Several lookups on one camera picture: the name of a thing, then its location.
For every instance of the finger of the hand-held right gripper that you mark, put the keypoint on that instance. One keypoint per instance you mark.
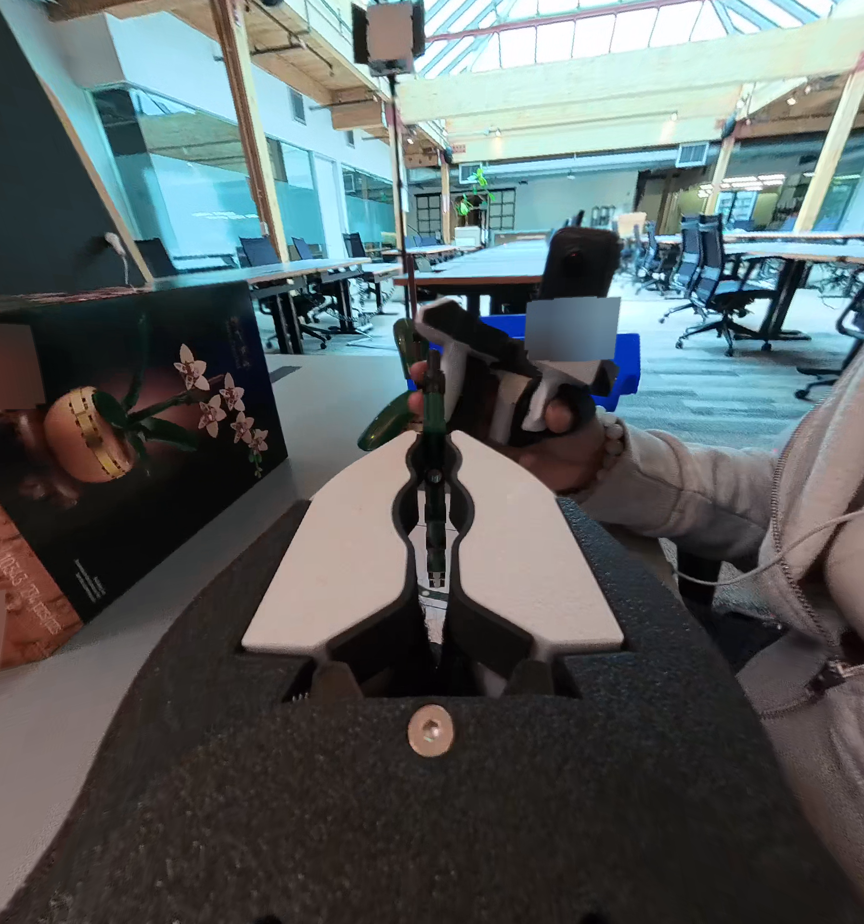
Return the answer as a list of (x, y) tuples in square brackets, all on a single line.
[(428, 325)]

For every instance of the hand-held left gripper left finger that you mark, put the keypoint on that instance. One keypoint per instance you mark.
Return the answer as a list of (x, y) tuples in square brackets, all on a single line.
[(331, 548)]

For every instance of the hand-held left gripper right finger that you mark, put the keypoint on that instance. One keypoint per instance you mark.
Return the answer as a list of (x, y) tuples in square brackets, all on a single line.
[(533, 563)]

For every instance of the green brick plant stem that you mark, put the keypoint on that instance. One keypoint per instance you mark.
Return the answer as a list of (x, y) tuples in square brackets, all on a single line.
[(433, 404)]

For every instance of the green toy leaf piece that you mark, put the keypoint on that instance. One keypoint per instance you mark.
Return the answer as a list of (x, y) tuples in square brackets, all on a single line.
[(385, 426)]

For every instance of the person's right forearm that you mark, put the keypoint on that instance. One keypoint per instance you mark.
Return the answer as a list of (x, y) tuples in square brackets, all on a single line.
[(692, 491)]

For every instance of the person's right hand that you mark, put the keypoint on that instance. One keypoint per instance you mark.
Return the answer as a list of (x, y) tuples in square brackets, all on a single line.
[(569, 455)]

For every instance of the long wooden office table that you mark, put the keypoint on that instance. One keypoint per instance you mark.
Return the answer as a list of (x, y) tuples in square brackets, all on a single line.
[(785, 252), (489, 267), (294, 268)]

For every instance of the blue storage bin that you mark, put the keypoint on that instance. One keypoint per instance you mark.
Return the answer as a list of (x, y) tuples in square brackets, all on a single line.
[(628, 368)]

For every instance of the hanging green plant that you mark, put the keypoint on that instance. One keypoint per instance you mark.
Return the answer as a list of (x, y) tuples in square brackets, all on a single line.
[(479, 184)]

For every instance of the row of black chairs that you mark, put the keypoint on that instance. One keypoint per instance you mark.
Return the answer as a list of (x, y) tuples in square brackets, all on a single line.
[(262, 252), (710, 267)]

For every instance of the dark flower printed box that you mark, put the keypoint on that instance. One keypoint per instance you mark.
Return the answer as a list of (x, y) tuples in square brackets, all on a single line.
[(150, 505)]

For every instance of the studio light panel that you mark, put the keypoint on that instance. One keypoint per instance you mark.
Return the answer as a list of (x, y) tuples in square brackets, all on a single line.
[(392, 32)]

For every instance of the white panel clip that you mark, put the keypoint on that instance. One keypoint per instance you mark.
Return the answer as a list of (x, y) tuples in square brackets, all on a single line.
[(116, 249)]

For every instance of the dark divider panel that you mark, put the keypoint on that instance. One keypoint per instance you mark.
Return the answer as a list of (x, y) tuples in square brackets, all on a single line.
[(27, 180)]

